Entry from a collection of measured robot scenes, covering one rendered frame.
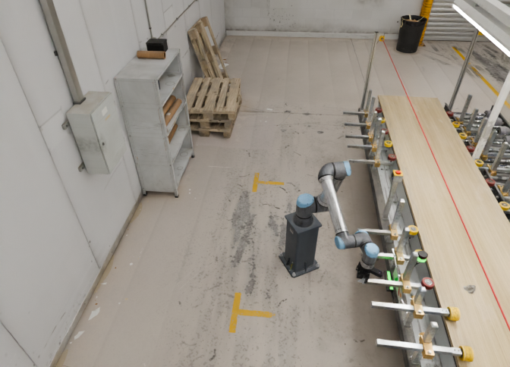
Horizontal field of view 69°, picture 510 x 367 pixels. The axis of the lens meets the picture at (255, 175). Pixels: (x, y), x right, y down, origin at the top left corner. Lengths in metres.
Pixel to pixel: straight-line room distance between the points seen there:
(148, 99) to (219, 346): 2.45
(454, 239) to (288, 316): 1.53
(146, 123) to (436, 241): 2.99
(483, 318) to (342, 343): 1.18
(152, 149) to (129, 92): 0.71
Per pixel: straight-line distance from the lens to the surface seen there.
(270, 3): 9.95
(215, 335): 3.47
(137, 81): 3.94
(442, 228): 3.28
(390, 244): 3.29
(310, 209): 3.28
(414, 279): 3.23
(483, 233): 3.39
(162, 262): 4.00
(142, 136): 4.26
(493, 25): 2.76
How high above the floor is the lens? 3.04
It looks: 38 degrees down
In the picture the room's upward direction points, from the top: 1 degrees counter-clockwise
